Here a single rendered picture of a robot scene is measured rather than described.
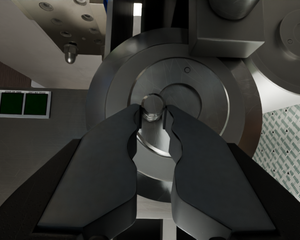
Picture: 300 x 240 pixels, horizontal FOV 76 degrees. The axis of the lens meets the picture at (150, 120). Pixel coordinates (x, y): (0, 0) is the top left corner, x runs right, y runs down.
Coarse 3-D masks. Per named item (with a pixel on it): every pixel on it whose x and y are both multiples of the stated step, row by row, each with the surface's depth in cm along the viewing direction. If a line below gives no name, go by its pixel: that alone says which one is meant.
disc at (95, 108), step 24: (120, 48) 16; (144, 48) 17; (96, 72) 16; (240, 72) 16; (96, 96) 16; (96, 120) 16; (144, 144) 15; (240, 144) 16; (144, 192) 15; (168, 192) 15
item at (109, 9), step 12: (108, 0) 18; (120, 0) 23; (108, 12) 18; (120, 12) 23; (108, 24) 18; (120, 24) 24; (132, 24) 41; (108, 36) 18; (120, 36) 24; (132, 36) 42; (108, 48) 17
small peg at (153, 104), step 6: (150, 96) 11; (156, 96) 11; (144, 102) 11; (150, 102) 11; (156, 102) 11; (162, 102) 11; (144, 108) 11; (150, 108) 11; (156, 108) 11; (162, 108) 11; (144, 114) 12; (150, 114) 11; (156, 114) 11; (150, 120) 13; (156, 120) 13
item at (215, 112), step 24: (144, 72) 14; (168, 72) 14; (192, 72) 14; (144, 96) 14; (168, 96) 14; (192, 96) 14; (216, 96) 14; (144, 120) 14; (216, 120) 14; (168, 144) 14
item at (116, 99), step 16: (160, 48) 16; (176, 48) 16; (128, 64) 16; (144, 64) 16; (208, 64) 16; (224, 64) 16; (112, 80) 16; (128, 80) 16; (224, 80) 16; (112, 96) 16; (128, 96) 16; (240, 96) 16; (112, 112) 15; (240, 112) 16; (240, 128) 16; (144, 160) 15; (160, 160) 15; (160, 176) 15
